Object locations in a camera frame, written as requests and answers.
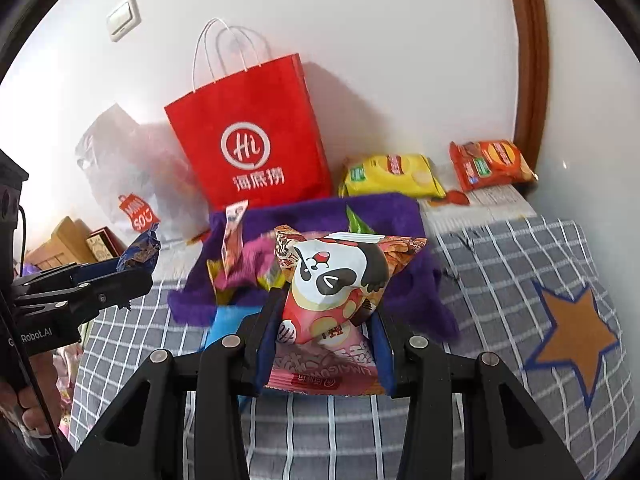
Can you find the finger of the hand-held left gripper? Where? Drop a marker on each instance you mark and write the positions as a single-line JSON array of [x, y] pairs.
[[90, 270], [110, 295]]

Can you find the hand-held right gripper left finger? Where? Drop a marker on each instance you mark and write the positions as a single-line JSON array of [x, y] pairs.
[[265, 350]]

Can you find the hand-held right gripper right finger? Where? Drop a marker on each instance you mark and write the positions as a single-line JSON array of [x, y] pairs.
[[380, 360]]

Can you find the blue tissue pack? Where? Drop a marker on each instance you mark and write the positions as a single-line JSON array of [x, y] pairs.
[[225, 325]]

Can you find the small blue snack packet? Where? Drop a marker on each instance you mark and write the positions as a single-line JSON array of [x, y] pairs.
[[142, 250]]

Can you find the magenta snack packet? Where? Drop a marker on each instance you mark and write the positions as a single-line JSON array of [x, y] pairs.
[[250, 265]]

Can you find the yellow snack packet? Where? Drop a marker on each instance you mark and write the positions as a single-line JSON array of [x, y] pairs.
[[214, 272]]

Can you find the pink panda snack packet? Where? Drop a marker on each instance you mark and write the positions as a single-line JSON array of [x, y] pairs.
[[330, 280]]

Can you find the red snack packet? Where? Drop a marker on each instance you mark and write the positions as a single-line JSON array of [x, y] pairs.
[[407, 255]]

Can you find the small pale pink snack packet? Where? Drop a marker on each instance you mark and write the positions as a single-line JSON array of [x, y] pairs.
[[234, 240]]

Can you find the green snack packet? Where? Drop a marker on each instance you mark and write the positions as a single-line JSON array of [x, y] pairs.
[[357, 222]]

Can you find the person's left hand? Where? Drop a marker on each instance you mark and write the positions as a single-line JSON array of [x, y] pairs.
[[40, 390]]

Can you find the patterned brown box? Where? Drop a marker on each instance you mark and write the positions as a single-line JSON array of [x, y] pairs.
[[102, 246]]

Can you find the wooden headboard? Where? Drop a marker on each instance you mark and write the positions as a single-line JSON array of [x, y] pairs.
[[60, 240]]

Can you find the pink clothing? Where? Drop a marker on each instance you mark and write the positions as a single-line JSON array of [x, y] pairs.
[[67, 385]]

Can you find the white plastic shopping bag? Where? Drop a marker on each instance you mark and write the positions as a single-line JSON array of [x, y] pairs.
[[130, 170]]

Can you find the purple towel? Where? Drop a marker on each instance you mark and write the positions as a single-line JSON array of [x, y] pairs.
[[310, 215]]

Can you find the grey checkered blanket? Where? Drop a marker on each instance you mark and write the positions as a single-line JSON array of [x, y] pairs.
[[500, 270]]

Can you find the yellow chip bag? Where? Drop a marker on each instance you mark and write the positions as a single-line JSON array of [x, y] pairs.
[[395, 175]]

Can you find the orange chip bag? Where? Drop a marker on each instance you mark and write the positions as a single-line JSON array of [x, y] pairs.
[[492, 165]]

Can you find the red paper bag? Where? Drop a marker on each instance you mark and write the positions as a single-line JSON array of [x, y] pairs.
[[260, 110]]

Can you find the white wall light switch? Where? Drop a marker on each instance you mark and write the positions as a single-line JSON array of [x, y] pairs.
[[123, 17]]

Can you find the brown wooden door frame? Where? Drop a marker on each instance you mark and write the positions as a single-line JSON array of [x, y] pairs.
[[530, 60]]

